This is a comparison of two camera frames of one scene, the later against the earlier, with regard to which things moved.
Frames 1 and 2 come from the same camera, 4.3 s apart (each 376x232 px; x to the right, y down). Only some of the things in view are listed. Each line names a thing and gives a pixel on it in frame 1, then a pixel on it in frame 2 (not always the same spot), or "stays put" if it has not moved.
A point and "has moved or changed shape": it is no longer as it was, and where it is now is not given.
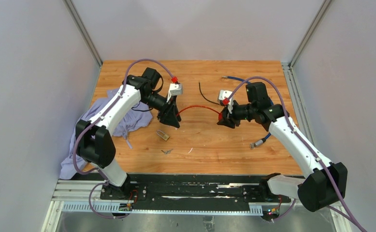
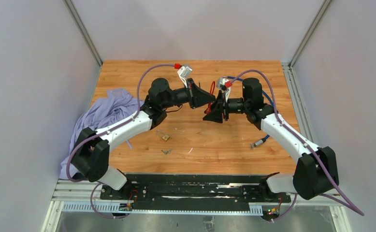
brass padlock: x=164 y=136 stays put
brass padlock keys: x=167 y=152 stays put
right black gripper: x=233 y=122 to x=221 y=106
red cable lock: x=220 y=115 has moved or changed shape
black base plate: x=192 y=189 stays put
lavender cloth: x=137 y=114 stays put
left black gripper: x=167 y=114 to x=197 y=97
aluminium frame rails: x=79 y=197 stays put
